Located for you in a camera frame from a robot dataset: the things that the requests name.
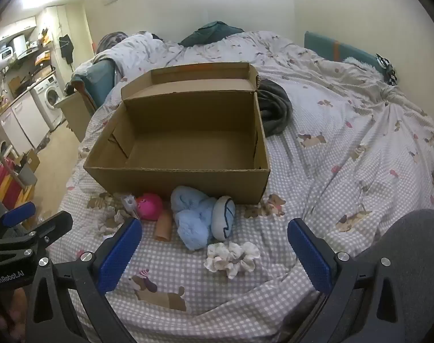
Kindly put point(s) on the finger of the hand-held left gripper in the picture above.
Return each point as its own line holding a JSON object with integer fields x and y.
{"x": 56, "y": 227}
{"x": 20, "y": 213}

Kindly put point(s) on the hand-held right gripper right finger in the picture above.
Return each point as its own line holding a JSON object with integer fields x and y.
{"x": 310, "y": 257}

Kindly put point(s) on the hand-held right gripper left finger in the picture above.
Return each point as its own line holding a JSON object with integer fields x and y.
{"x": 118, "y": 257}

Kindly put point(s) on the beige scrunchie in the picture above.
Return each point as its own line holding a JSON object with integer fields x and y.
{"x": 108, "y": 223}

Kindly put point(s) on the orange foam tube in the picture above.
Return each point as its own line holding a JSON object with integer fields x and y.
{"x": 163, "y": 227}

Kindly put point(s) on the pink rubber duck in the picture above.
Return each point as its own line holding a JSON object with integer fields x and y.
{"x": 151, "y": 205}

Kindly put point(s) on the light blue plush toy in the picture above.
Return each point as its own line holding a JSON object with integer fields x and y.
{"x": 192, "y": 221}

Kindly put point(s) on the white scrunchie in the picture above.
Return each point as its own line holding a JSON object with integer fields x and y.
{"x": 220, "y": 257}

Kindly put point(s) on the white plush ball blue line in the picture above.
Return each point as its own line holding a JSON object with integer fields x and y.
{"x": 222, "y": 218}

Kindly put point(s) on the person's left hand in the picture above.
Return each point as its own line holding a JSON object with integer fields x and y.
{"x": 15, "y": 307}

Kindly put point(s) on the grey bin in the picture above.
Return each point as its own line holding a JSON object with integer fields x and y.
{"x": 27, "y": 177}

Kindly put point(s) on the small cardboard box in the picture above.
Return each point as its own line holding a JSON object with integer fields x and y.
{"x": 31, "y": 162}

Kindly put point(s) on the crumpled clear plastic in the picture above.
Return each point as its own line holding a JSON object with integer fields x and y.
{"x": 129, "y": 203}

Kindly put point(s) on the checked dog print duvet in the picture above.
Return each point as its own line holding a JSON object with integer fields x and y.
{"x": 327, "y": 185}

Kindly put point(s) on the white cabinet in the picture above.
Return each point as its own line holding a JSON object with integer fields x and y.
{"x": 24, "y": 121}

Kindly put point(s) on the wooden nightstand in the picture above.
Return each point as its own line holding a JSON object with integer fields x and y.
{"x": 72, "y": 118}

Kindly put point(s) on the white washing machine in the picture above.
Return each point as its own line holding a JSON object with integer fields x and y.
{"x": 49, "y": 96}

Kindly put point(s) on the dark grey garment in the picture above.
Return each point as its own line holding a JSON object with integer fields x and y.
{"x": 274, "y": 110}

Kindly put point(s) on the teal blanket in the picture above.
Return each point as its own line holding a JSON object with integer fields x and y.
{"x": 95, "y": 77}

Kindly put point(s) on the black hanging bag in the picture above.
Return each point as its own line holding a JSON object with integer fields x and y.
{"x": 67, "y": 48}

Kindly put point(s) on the grey patterned pillow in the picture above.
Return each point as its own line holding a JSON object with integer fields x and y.
{"x": 111, "y": 39}

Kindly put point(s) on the white fluffy cloth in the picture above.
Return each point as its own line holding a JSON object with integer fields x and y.
{"x": 360, "y": 63}

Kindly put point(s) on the black white checkered cloth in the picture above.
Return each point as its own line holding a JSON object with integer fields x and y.
{"x": 388, "y": 71}

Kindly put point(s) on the teal cushion orange stripe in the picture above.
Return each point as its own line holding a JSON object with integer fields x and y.
{"x": 327, "y": 46}

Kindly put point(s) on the dark teal pillow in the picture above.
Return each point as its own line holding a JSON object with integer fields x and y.
{"x": 210, "y": 32}

